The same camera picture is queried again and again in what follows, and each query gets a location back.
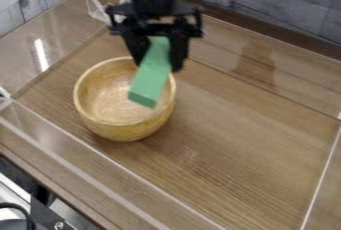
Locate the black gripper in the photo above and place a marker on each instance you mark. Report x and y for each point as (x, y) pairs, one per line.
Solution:
(141, 18)

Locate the green rectangular block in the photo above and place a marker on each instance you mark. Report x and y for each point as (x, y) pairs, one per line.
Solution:
(153, 74)

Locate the wooden bowl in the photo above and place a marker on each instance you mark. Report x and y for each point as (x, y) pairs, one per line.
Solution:
(108, 113)

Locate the clear acrylic corner bracket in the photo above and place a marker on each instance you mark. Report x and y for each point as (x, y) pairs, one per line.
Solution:
(98, 13)

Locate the clear acrylic tray wall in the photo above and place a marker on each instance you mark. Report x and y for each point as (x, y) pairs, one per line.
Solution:
(247, 159)

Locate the black metal frame bracket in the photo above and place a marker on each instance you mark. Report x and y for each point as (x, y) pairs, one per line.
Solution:
(54, 215)

